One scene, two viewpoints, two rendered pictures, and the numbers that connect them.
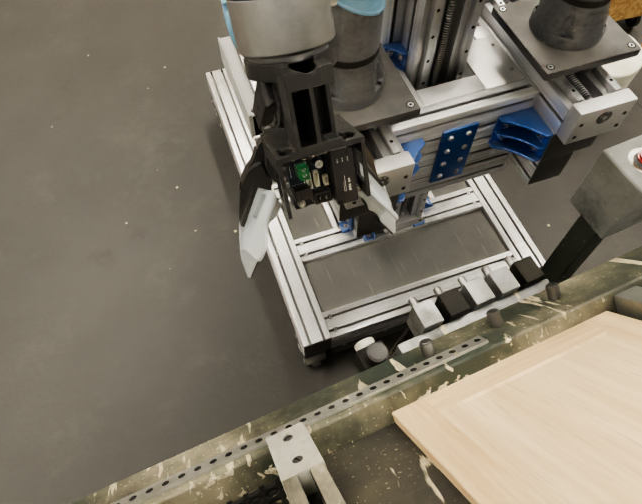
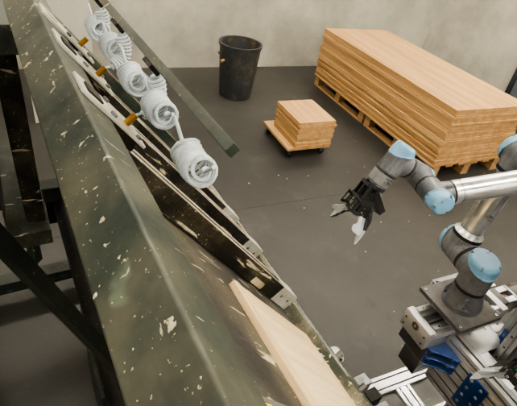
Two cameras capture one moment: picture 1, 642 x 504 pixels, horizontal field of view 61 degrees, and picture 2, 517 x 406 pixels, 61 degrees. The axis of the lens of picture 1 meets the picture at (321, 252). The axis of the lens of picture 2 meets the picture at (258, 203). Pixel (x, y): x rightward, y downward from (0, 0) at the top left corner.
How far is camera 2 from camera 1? 1.24 m
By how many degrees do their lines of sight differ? 54
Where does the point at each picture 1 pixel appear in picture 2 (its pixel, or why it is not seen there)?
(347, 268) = not seen: outside the picture
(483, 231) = not seen: outside the picture
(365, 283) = not seen: outside the picture
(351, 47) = (461, 278)
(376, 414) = (304, 328)
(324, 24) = (378, 180)
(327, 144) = (356, 195)
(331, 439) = (291, 312)
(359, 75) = (457, 292)
